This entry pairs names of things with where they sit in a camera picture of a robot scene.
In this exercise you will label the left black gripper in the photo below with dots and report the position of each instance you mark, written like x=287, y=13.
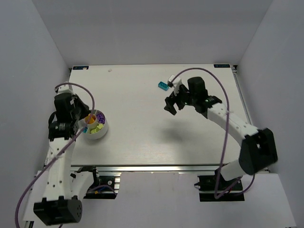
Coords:
x=80, y=113

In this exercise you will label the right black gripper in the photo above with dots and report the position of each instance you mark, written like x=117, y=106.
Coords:
x=177, y=100

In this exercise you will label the orange long lego brick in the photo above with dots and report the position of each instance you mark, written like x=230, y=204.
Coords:
x=90, y=119

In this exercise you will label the purple lego brick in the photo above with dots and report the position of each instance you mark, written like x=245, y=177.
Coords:
x=100, y=118

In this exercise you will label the lime long lego brick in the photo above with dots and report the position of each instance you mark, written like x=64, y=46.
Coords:
x=97, y=129

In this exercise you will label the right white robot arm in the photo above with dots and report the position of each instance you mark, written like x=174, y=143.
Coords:
x=257, y=146

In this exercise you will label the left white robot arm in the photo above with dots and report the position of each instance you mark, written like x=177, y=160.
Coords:
x=62, y=199

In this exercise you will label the blue long lego brick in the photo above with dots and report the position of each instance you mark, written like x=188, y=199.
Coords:
x=163, y=86

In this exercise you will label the white divided round container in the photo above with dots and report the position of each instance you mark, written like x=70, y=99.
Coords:
x=99, y=134

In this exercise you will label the left blue corner label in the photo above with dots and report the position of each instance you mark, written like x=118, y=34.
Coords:
x=80, y=67

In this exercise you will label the blue corner label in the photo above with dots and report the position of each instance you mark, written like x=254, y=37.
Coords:
x=221, y=65
x=80, y=67

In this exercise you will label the right blue corner label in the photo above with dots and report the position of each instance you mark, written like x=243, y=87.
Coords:
x=221, y=65

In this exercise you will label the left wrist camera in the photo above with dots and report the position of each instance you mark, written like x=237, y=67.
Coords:
x=64, y=89

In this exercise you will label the aluminium front rail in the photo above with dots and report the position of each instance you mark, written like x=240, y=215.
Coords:
x=157, y=168

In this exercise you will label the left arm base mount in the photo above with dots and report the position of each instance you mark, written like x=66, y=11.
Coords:
x=107, y=189

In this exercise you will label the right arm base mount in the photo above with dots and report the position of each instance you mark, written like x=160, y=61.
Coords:
x=206, y=186

